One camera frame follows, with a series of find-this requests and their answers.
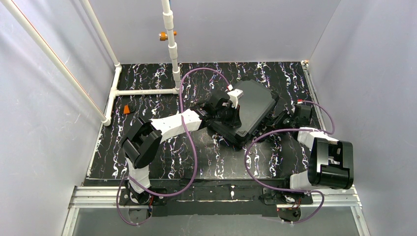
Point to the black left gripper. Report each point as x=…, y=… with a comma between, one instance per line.
x=230, y=115

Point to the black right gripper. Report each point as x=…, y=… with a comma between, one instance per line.
x=282, y=118

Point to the black foam-lined poker case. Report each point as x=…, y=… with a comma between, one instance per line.
x=257, y=103

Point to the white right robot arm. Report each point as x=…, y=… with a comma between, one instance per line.
x=331, y=160

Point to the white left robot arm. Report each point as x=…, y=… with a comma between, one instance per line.
x=141, y=143

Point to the orange hex key set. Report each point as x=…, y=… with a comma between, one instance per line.
x=127, y=109

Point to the orange clamp on pipe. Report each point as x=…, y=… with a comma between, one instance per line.
x=163, y=36

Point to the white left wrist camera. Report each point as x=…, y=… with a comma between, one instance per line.
x=234, y=95

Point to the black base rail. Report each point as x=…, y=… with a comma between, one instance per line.
x=206, y=198

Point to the white PVC pipe frame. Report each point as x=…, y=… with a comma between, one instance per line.
x=105, y=116

